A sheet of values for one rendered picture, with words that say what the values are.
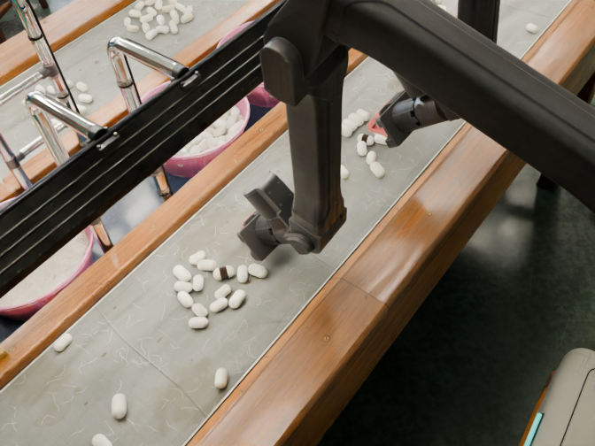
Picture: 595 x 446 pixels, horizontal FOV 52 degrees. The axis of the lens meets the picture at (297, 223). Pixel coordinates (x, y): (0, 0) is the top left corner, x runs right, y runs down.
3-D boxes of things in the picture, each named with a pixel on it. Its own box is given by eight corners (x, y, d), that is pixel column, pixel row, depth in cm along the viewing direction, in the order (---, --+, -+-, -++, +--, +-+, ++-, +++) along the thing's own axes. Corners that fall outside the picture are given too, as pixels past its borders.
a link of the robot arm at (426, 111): (452, 126, 101) (467, 105, 104) (429, 92, 99) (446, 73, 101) (421, 134, 107) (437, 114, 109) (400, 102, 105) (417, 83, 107)
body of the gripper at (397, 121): (372, 120, 109) (400, 111, 103) (402, 89, 114) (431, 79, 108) (390, 149, 111) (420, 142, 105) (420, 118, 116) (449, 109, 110)
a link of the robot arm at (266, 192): (312, 256, 89) (346, 214, 92) (262, 199, 85) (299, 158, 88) (274, 254, 99) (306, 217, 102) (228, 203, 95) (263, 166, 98)
